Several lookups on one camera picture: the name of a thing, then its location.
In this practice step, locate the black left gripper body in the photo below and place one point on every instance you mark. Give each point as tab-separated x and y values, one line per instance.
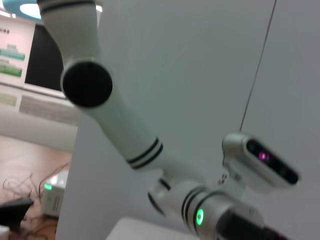
245	230

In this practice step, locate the flat black floor object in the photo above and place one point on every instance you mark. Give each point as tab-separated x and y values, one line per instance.
13	207

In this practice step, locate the white green wall poster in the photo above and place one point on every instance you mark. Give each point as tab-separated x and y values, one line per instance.
15	55

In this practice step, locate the silver left camera mount bracket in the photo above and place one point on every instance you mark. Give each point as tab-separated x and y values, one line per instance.
235	185

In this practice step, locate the white box with green light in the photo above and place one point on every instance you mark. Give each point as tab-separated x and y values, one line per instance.
56	195

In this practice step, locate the black wall screen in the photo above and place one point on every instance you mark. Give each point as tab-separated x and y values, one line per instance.
45	60

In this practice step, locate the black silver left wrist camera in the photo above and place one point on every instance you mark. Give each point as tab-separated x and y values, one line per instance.
260	162

